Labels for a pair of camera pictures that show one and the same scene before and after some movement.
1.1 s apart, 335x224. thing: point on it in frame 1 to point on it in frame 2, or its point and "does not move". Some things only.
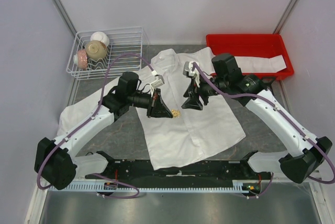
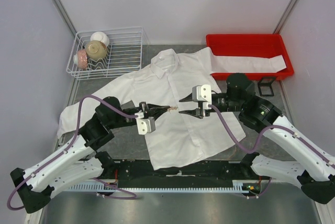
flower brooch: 176,113 to 172,108
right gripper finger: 193,102 to 196,112
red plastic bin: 254,45 does not move
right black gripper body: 205,89 to 219,102
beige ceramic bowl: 96,49 does not move
